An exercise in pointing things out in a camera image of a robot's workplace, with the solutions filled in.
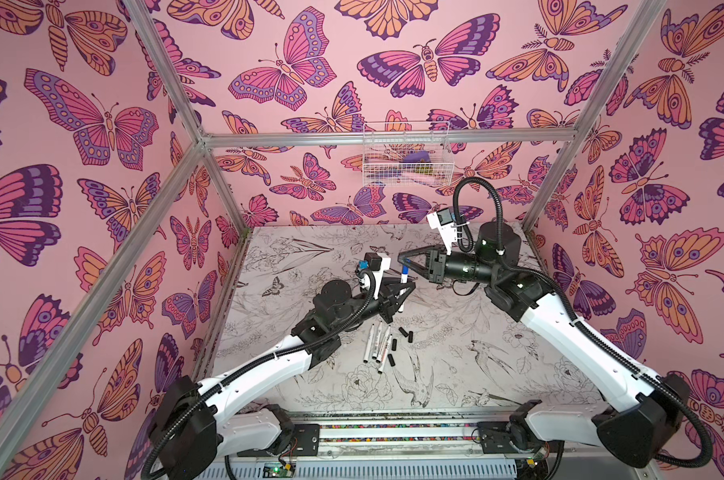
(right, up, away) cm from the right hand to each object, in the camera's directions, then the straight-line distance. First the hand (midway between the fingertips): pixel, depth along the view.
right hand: (401, 257), depth 64 cm
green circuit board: (-29, -52, +8) cm, 60 cm away
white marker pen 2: (-7, -26, +26) cm, 38 cm away
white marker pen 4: (-2, -28, +24) cm, 37 cm away
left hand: (+3, -5, +1) cm, 6 cm away
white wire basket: (+5, +28, +29) cm, 41 cm away
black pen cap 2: (+4, -23, +28) cm, 37 cm away
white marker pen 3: (-3, -26, +26) cm, 37 cm away
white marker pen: (+1, -5, +1) cm, 5 cm away
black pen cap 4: (0, -30, +23) cm, 38 cm away
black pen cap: (+6, -25, +28) cm, 38 cm away
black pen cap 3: (+1, -26, +26) cm, 37 cm away
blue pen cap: (+1, -3, 0) cm, 3 cm away
